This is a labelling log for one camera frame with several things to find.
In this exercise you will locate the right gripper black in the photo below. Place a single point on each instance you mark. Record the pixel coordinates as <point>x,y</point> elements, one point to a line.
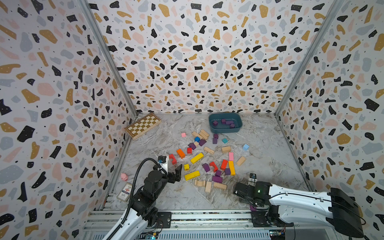
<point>240,201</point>

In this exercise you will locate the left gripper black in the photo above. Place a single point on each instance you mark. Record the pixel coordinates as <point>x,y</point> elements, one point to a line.
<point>177,174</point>

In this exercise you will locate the teal storage bin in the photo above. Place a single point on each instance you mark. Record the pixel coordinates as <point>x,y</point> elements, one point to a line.
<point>222,118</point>

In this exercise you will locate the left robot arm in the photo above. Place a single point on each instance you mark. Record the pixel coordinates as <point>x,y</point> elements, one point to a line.
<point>141,215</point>

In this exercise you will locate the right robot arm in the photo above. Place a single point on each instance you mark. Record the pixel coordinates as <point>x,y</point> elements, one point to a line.
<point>276,206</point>

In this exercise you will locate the red arch brick left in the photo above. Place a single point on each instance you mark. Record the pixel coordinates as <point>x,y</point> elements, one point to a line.
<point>172,159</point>

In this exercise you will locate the red arch brick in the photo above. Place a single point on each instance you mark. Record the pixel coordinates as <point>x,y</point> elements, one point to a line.
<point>172,159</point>
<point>215,168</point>

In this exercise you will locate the pink toy pig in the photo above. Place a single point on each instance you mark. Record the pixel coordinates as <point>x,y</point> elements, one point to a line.
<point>124,177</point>

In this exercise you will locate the upright yellow brick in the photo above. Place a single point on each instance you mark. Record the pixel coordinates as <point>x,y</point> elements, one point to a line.
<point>232,168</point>

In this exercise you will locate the playing card box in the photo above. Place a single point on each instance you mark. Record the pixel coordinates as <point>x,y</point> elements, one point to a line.
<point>125,193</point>

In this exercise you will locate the natural wood flat brick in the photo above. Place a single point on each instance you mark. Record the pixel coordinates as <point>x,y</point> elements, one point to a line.
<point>220,186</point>

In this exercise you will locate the natural wood brick right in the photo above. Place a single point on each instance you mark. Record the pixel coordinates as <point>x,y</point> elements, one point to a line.
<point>240,161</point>

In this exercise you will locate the orange brick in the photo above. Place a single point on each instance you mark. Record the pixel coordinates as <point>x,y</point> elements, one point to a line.
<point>181,153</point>

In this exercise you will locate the long yellow brick lower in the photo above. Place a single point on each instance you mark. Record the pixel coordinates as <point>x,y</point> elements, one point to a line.
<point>192,175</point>

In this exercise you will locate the long yellow brick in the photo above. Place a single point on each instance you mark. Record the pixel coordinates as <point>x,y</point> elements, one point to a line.
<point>192,175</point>
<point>197,158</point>

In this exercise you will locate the natural wood arch brick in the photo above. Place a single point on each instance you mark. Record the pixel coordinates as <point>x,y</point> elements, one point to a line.
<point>200,183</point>

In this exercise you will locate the light blue cube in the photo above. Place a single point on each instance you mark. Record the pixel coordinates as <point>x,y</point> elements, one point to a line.
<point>246,147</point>

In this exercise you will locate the long yellow brick upper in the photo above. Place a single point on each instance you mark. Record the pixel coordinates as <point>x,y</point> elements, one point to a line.
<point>197,158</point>

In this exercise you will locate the red arch brick centre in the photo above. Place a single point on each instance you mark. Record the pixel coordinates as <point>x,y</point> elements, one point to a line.
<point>215,168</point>

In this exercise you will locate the wooden chessboard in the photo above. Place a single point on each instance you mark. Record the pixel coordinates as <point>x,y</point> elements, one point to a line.
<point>142,126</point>

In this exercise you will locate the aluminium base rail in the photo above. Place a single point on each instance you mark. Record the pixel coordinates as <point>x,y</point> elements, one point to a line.
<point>199,225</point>

